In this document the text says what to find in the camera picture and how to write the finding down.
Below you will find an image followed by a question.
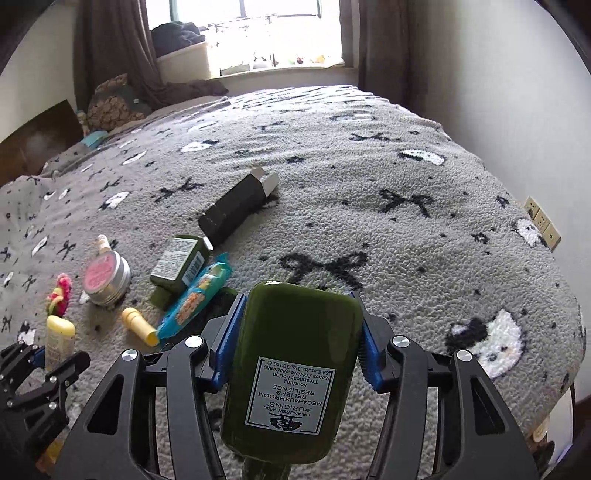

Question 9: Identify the dark blue cloth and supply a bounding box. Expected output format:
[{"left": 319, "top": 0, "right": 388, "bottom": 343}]
[{"left": 150, "top": 21, "right": 206, "bottom": 59}]

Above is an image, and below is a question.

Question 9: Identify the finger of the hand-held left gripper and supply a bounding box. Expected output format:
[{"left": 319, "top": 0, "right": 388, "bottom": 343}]
[
  {"left": 0, "top": 342, "right": 47, "bottom": 398},
  {"left": 8, "top": 350, "right": 92, "bottom": 417}
]

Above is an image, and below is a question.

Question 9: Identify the grey printed fleece blanket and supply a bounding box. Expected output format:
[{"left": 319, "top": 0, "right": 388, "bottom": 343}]
[{"left": 41, "top": 84, "right": 581, "bottom": 480}]

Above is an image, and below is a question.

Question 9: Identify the bright window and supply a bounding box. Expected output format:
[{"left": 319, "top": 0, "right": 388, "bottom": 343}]
[{"left": 145, "top": 0, "right": 345, "bottom": 75}]

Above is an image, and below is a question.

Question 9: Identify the dark green lotion bottle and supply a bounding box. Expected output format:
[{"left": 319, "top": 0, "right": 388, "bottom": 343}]
[{"left": 221, "top": 281, "right": 365, "bottom": 480}]

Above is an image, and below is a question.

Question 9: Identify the dark patterned pillow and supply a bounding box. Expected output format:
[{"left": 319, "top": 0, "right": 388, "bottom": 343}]
[{"left": 85, "top": 74, "right": 154, "bottom": 132}]

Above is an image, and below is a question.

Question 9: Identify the row of windowsill ornaments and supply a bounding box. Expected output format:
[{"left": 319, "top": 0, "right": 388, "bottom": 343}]
[{"left": 252, "top": 52, "right": 329, "bottom": 68}]

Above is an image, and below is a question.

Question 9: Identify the yellow lip balm stick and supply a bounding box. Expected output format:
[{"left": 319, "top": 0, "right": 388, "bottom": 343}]
[{"left": 121, "top": 307, "right": 160, "bottom": 347}]

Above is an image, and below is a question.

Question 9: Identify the blue snack packet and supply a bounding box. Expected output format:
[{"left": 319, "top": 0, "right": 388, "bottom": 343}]
[{"left": 156, "top": 251, "right": 232, "bottom": 342}]

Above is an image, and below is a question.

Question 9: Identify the grey bow print duvet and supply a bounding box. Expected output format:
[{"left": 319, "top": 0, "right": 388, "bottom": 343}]
[{"left": 0, "top": 138, "right": 153, "bottom": 356}]

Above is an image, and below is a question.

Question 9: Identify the metal drying rack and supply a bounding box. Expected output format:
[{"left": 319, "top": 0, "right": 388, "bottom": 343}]
[{"left": 203, "top": 15, "right": 274, "bottom": 37}]

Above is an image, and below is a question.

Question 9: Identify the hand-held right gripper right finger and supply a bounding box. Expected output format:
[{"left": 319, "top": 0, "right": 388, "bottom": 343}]
[{"left": 350, "top": 290, "right": 542, "bottom": 480}]

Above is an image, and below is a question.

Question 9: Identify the pink yellow knitted toy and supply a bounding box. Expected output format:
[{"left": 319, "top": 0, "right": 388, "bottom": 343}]
[{"left": 44, "top": 273, "right": 74, "bottom": 317}]

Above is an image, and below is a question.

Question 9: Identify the brown wooden headboard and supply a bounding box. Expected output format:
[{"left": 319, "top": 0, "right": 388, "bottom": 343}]
[{"left": 0, "top": 99, "right": 86, "bottom": 185}]

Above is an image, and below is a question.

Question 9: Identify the brown curtain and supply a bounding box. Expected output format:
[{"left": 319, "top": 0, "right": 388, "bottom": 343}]
[
  {"left": 358, "top": 0, "right": 413, "bottom": 100},
  {"left": 76, "top": 0, "right": 229, "bottom": 110}
]

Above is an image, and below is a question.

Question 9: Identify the pale yellow tube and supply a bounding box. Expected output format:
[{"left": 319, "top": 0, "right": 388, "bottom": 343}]
[{"left": 45, "top": 315, "right": 76, "bottom": 376}]

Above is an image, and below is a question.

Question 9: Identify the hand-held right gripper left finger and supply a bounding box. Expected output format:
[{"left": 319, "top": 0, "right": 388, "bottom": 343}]
[{"left": 53, "top": 292, "right": 248, "bottom": 480}]

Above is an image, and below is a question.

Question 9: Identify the green labelled carton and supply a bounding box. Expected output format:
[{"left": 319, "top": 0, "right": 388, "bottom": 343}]
[{"left": 149, "top": 235, "right": 214, "bottom": 296}]

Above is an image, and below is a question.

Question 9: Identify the round tin pink label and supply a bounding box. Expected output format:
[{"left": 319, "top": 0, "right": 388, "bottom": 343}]
[{"left": 83, "top": 251, "right": 132, "bottom": 306}]

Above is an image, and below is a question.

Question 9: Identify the white storage box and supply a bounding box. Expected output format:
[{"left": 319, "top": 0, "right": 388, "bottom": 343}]
[{"left": 157, "top": 41, "right": 214, "bottom": 85}]

